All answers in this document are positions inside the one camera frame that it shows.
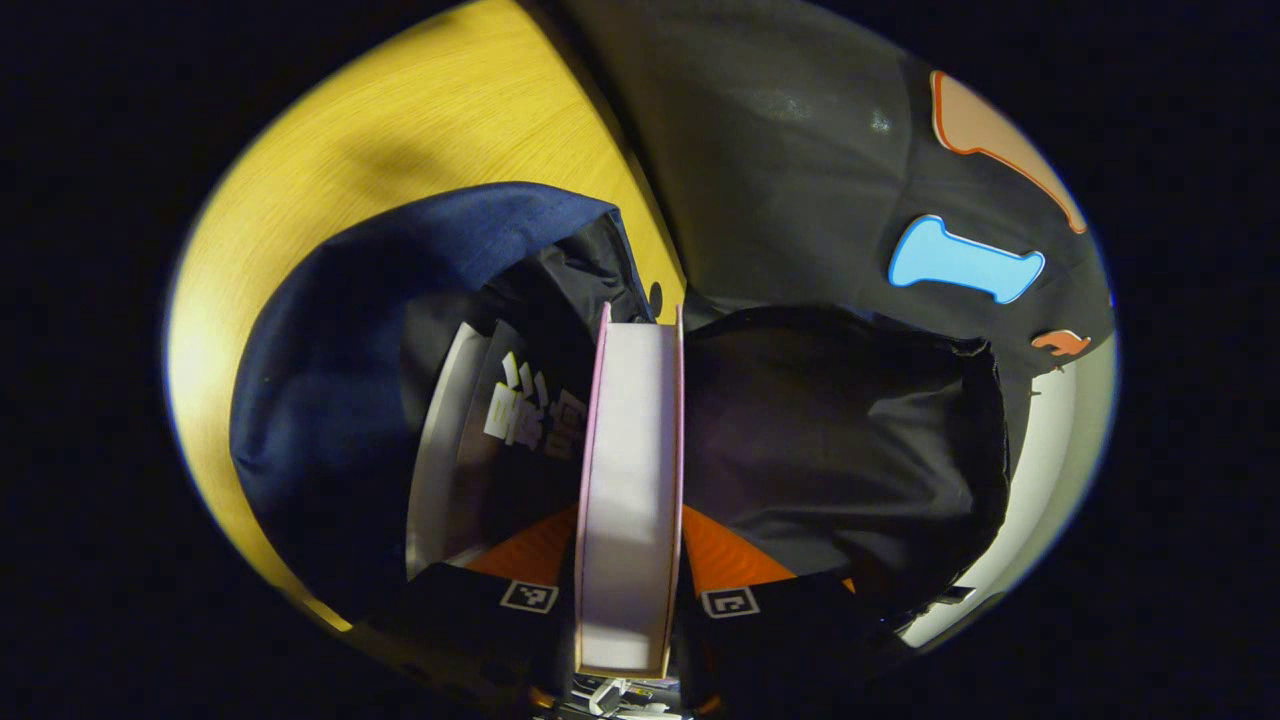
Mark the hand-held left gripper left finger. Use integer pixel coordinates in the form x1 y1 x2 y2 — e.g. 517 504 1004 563
350 505 581 707

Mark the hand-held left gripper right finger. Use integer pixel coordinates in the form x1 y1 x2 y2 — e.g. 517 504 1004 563
680 505 901 711

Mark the dark book with white print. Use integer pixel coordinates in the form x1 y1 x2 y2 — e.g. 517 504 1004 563
405 320 601 581

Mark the pink book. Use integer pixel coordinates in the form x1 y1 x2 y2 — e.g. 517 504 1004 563
573 303 686 679

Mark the blue schoolbag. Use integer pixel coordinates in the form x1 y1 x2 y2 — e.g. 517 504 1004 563
228 180 1011 646

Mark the black backdrop cloth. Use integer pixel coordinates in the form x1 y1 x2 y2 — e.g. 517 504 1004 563
555 0 1116 481

